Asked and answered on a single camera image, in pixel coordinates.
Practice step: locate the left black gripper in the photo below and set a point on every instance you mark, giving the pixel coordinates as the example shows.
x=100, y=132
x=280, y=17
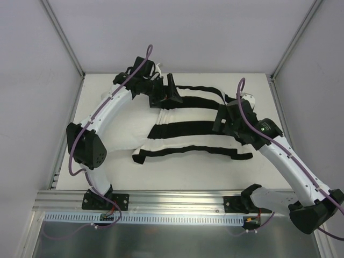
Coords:
x=157, y=96

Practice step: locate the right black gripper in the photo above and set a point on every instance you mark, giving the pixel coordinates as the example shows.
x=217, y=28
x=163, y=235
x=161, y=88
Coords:
x=220, y=120

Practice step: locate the black white striped pillowcase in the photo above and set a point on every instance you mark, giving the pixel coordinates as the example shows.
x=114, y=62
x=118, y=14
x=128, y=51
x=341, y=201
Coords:
x=188, y=126

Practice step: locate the white pillow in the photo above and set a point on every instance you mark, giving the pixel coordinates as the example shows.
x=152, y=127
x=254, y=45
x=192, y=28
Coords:
x=130, y=126

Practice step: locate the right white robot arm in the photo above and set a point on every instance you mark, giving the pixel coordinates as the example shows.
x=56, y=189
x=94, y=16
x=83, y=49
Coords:
x=312, y=202

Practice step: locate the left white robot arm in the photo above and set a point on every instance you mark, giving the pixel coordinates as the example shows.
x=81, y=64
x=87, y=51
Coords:
x=86, y=148

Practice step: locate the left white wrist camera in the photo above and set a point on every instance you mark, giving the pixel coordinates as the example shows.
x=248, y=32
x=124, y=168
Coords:
x=157, y=69

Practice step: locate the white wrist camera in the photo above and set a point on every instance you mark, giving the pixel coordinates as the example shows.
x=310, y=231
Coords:
x=157, y=69
x=249, y=97

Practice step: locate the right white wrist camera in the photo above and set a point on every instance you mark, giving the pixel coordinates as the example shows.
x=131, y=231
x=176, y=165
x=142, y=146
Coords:
x=249, y=97

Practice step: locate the right aluminium frame post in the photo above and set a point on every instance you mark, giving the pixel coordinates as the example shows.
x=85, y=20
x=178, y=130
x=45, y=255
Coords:
x=296, y=37

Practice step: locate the aluminium frame post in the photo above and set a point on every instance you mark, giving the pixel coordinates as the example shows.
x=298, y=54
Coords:
x=296, y=37
x=52, y=17

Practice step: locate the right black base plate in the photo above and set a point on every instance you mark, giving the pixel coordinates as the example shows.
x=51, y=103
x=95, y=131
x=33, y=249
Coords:
x=233, y=204

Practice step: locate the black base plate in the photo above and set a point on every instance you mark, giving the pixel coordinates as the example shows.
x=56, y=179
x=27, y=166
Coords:
x=233, y=204
x=92, y=201

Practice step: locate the aluminium mounting rail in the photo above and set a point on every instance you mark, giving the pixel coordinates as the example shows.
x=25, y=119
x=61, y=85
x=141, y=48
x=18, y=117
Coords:
x=149, y=202

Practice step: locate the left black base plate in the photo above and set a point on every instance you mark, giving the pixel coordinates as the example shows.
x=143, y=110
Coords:
x=92, y=201

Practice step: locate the left aluminium frame post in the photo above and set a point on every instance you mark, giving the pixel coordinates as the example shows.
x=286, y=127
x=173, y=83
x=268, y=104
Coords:
x=52, y=17

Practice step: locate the white slotted cable duct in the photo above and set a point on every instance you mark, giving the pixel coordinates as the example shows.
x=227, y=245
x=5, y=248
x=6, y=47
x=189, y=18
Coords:
x=137, y=218

